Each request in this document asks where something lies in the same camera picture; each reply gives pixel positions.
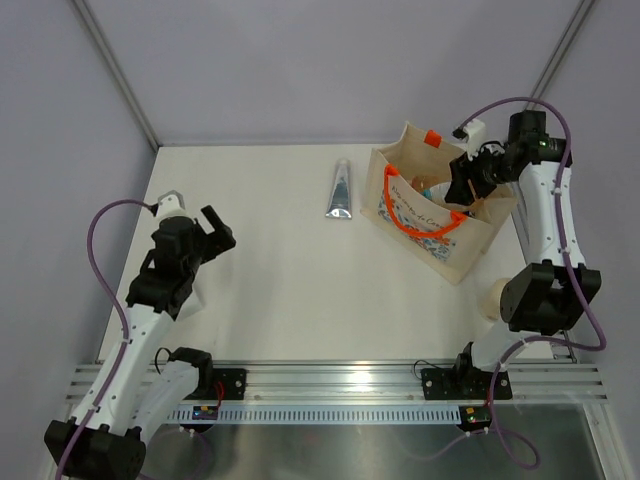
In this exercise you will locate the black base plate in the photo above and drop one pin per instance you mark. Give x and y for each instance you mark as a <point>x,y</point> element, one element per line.
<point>229,383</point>
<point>443,384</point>

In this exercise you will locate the aluminium rail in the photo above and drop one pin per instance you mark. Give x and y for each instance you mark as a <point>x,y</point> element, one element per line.
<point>396,382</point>

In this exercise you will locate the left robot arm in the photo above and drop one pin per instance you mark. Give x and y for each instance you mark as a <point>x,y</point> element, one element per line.
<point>107,434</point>

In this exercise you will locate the pink shampoo bottle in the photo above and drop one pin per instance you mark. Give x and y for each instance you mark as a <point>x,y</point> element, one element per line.
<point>429,187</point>

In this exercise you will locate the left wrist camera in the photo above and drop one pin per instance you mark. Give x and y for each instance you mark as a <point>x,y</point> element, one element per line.
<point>169,205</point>

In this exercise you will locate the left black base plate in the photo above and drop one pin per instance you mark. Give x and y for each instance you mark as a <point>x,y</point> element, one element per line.
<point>229,383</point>

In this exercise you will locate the white box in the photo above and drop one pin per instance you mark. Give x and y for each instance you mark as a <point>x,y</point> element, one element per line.
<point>192,305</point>

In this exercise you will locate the silver tube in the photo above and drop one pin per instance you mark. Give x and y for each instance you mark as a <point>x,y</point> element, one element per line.
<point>339,204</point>

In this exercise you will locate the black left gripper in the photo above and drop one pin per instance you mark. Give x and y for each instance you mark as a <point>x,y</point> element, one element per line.
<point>215,243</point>

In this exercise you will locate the cream pump bottle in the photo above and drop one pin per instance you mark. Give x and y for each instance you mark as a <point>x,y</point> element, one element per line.
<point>489,305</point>

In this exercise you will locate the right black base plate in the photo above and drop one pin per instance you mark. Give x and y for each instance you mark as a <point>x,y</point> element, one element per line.
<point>443,384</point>

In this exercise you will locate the canvas bag orange handles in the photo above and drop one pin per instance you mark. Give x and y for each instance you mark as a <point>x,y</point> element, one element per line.
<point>450,241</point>

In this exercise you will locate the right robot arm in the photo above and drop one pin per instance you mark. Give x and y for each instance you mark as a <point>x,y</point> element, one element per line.
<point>554,290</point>

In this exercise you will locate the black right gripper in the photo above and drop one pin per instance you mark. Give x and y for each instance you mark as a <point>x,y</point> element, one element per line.
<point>464,177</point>

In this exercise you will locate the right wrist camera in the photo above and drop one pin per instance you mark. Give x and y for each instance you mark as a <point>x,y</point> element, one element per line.
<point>473,136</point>

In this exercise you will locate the white slotted cable duct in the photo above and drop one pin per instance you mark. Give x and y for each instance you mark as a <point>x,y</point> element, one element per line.
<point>421,414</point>

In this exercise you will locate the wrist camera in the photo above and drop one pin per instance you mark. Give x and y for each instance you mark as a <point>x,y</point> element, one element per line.
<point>169,205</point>
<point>473,136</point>

